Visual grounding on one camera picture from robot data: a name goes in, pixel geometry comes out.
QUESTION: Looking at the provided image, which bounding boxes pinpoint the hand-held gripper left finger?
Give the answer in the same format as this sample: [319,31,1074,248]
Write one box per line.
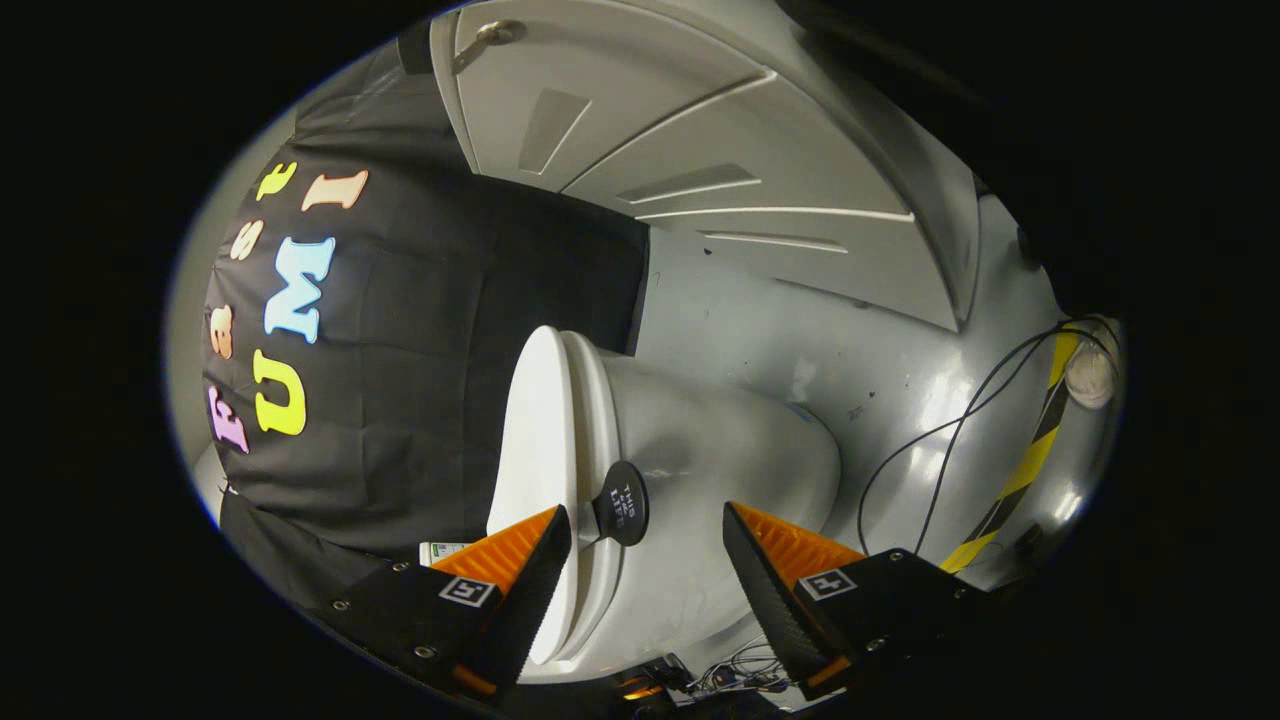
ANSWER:
[318,504,573,701]

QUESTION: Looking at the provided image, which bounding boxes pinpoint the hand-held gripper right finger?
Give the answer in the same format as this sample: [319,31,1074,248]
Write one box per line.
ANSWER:
[722,501,996,701]

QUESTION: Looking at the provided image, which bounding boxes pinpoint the white toilet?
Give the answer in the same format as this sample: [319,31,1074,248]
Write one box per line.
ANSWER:
[420,350,843,691]

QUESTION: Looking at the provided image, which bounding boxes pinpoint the white toilet seat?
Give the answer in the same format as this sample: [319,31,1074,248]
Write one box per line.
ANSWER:
[545,332,626,681]

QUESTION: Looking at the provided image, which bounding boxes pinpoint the black backdrop cloth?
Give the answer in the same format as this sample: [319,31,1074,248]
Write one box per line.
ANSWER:
[200,30,651,611]

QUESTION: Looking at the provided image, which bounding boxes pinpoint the yellow black hazard tape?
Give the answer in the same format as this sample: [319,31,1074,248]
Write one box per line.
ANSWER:
[940,330,1083,574]

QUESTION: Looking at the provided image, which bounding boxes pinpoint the white round object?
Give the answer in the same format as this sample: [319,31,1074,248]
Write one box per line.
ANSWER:
[1065,340,1116,409]

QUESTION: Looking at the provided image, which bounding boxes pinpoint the white panelled door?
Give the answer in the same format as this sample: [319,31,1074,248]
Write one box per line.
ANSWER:
[430,0,981,333]

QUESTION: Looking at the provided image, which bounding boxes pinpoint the tangled cable bundle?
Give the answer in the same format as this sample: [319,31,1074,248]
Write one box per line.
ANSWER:
[615,640,796,706]

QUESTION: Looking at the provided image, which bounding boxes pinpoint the thin black cable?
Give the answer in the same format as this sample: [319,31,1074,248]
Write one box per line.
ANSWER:
[857,318,1121,556]

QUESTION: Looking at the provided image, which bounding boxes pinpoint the metal door handle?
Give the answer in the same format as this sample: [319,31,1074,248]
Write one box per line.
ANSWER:
[452,20,526,73]

